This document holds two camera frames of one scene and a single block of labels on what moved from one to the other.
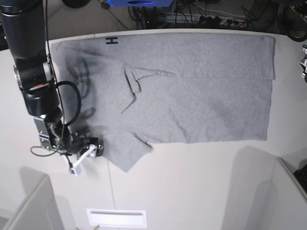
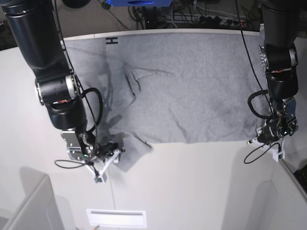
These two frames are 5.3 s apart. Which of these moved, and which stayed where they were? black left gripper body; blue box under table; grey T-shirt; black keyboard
Moved: black left gripper body
Stayed: grey T-shirt; blue box under table; black keyboard
